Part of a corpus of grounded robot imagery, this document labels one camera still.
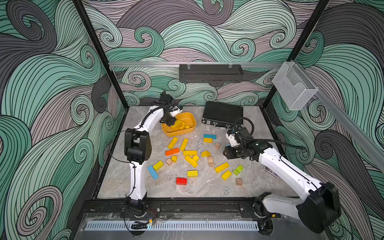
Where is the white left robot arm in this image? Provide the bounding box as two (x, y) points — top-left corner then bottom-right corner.
(124, 91), (182, 212)

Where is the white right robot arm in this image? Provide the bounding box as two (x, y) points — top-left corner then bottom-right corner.
(223, 118), (342, 234)

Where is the orange plastic tub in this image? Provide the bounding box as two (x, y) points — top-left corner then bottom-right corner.
(162, 112), (197, 137)

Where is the playing card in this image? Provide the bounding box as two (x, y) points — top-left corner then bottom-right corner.
(264, 167), (280, 179)

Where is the green arch block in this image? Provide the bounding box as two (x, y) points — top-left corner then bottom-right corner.
(233, 165), (244, 176)

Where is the yellow long block centre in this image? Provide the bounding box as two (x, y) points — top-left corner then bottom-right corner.
(180, 139), (189, 152)

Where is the orange rectangular block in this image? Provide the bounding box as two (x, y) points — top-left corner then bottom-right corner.
(165, 148), (180, 156)

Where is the yellow long block right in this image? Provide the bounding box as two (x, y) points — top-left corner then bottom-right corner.
(215, 163), (230, 173)

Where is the natural wood cube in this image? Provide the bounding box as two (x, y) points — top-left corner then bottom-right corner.
(166, 159), (174, 166)
(236, 178), (243, 186)

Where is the yellow flat block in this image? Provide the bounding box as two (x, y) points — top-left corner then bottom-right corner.
(183, 151), (198, 156)

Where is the natural wood cube left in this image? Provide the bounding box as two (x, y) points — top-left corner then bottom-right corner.
(166, 159), (174, 166)

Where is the black electronics box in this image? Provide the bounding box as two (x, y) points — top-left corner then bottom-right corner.
(202, 102), (244, 129)

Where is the yellow green block left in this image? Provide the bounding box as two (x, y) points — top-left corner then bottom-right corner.
(153, 161), (164, 172)

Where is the diagonal yellow long block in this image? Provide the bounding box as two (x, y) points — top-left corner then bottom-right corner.
(185, 156), (198, 168)

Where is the blue long block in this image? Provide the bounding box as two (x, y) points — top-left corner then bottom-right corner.
(148, 166), (159, 180)

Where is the black wall tray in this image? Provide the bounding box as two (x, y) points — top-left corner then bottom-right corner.
(179, 64), (244, 85)

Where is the clear plastic wall holder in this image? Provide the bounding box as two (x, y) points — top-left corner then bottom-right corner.
(273, 62), (318, 111)

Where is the white cable duct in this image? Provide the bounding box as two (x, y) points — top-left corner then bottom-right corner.
(85, 220), (259, 232)

